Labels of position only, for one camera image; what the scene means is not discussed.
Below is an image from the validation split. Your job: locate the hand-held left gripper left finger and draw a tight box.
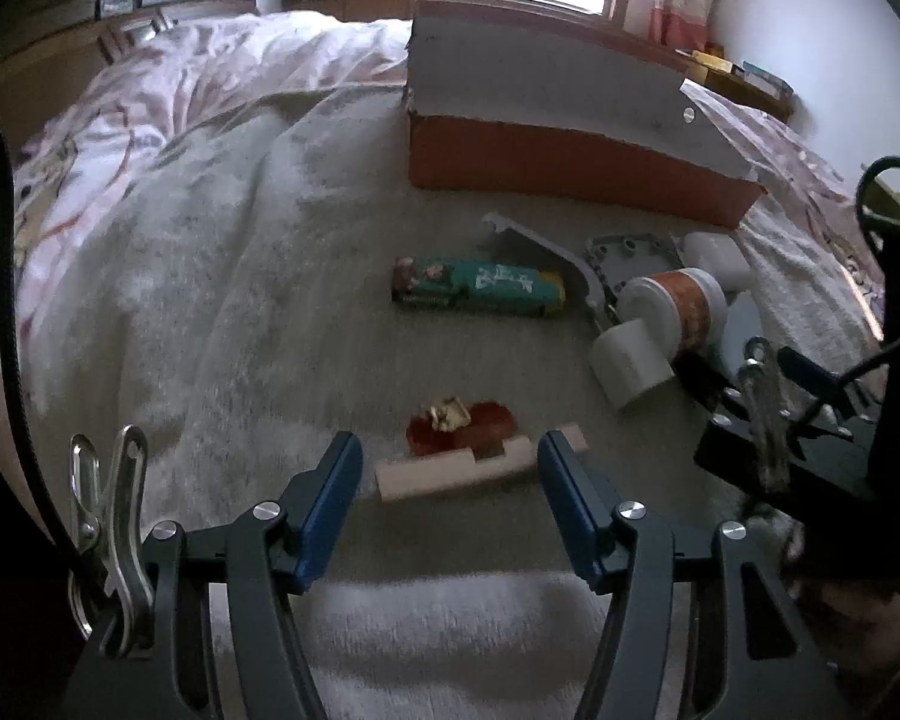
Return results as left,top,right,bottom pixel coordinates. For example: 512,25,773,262
142,431,365,720

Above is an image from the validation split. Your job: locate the grey studded plastic plate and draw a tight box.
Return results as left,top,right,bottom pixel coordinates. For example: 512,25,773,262
583,232,683,293

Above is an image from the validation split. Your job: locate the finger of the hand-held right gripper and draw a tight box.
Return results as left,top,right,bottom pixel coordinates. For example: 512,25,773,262
776,347,875,430
673,351,757,430

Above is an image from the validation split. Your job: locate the orange cardboard box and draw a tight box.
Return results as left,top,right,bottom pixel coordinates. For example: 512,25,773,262
405,0,767,230

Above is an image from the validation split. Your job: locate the dark wooden headboard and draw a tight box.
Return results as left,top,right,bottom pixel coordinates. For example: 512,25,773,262
0,0,262,188

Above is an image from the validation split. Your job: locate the white fluffy towel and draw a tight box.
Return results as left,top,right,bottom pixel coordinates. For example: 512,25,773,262
15,86,893,720

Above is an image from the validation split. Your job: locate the grey curved plastic piece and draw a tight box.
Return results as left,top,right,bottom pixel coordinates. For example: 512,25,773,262
482,212,620,331

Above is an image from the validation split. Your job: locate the green printed tube packet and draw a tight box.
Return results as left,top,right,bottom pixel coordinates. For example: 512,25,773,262
391,255,567,318

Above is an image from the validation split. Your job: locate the red and gold ornament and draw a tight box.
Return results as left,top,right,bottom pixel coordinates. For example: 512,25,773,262
406,395,516,458

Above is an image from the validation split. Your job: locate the white jar with orange label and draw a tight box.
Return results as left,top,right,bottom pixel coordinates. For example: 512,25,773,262
619,268,728,361

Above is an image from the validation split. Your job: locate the notched wooden block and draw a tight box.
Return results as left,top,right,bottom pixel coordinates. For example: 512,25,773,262
375,424,592,503

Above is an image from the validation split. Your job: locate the metal spring clip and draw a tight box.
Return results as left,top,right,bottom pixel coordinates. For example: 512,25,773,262
69,425,155,657
739,337,790,492

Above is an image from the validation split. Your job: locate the black cable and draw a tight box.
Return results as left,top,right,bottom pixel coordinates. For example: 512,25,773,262
0,90,83,578

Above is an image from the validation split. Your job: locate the white rounded case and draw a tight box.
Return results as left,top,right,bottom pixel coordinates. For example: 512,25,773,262
682,231,752,293

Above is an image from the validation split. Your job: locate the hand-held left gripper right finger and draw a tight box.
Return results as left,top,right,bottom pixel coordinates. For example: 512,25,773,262
536,429,835,720

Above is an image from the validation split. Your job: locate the pink printed quilt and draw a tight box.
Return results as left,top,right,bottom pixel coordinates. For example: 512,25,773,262
0,11,893,406

